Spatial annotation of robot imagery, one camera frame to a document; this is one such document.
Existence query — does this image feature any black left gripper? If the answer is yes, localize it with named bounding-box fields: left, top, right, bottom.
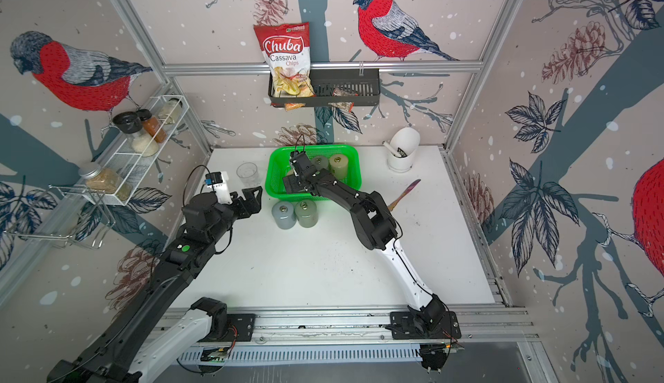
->
left=207, top=183, right=262, bottom=246

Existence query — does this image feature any grey-green canister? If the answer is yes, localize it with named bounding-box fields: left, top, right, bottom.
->
left=311, top=155, right=330, bottom=170

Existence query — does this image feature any sage green tea canister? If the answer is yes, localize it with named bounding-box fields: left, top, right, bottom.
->
left=295, top=200, right=318, bottom=228

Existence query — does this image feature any beige tea canister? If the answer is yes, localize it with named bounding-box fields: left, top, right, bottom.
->
left=329, top=153, right=349, bottom=181

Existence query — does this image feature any blue-grey tea canister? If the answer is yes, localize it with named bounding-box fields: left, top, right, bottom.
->
left=271, top=202, right=297, bottom=230

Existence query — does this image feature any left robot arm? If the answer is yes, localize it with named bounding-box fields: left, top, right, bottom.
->
left=47, top=187, right=263, bottom=382

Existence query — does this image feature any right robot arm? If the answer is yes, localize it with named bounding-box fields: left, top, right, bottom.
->
left=283, top=148, right=461, bottom=343

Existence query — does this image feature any green plastic basket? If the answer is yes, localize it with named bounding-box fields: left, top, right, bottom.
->
left=265, top=144, right=362, bottom=202

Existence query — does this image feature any clear drinking glass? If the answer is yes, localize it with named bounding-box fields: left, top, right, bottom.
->
left=236, top=162, right=262, bottom=188

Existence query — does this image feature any small snack packet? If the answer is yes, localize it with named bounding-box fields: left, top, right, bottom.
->
left=330, top=87, right=357, bottom=112

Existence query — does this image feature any white utensil holder cup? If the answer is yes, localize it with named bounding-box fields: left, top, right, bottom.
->
left=387, top=127, right=420, bottom=173

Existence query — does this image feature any pale spice jar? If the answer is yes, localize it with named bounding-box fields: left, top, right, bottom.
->
left=157, top=98, right=183, bottom=125

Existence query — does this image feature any orange spice bottle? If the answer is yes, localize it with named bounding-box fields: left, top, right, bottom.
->
left=137, top=108, right=167, bottom=144

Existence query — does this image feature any red cassava chips bag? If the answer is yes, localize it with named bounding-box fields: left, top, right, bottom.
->
left=253, top=23, right=315, bottom=110

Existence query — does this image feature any silver lid grain jar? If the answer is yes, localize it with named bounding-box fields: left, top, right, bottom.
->
left=78, top=163, right=122, bottom=194

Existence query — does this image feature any black lid spice jar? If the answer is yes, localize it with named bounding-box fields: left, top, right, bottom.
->
left=112, top=112, right=159, bottom=157

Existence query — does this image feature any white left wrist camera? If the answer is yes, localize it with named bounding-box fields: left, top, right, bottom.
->
left=205, top=171, right=233, bottom=204

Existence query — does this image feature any white utensil handle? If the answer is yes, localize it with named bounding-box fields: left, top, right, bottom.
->
left=382, top=141, right=402, bottom=158

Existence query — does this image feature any black wall basket shelf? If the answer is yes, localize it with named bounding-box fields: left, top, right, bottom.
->
left=268, top=68, right=380, bottom=108

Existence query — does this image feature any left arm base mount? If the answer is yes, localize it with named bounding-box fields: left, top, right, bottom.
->
left=202, top=312, right=256, bottom=343

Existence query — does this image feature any white wire spice rack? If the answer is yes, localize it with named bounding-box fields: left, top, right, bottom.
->
left=79, top=94, right=190, bottom=205

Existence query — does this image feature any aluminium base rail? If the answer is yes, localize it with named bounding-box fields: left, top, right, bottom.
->
left=177, top=303, right=540, bottom=370

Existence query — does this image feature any wire hanging rack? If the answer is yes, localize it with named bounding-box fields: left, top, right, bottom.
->
left=2, top=183, right=118, bottom=252

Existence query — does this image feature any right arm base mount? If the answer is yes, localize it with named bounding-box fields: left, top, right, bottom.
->
left=385, top=295, right=462, bottom=372

